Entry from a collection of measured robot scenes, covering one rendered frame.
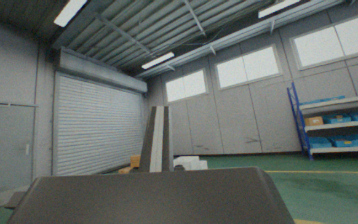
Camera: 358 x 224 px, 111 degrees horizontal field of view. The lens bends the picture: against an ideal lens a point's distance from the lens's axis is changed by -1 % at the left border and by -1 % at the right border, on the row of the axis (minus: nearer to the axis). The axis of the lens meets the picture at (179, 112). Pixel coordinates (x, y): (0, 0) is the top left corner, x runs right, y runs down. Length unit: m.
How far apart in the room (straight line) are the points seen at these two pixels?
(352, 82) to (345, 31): 1.39
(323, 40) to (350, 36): 0.54
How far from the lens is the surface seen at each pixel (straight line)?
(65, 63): 4.78
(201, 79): 5.53
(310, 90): 5.30
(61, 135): 4.67
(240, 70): 5.29
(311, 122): 4.48
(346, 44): 5.87
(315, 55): 5.58
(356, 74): 5.71
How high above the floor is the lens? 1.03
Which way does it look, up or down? 9 degrees up
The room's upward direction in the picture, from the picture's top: 7 degrees counter-clockwise
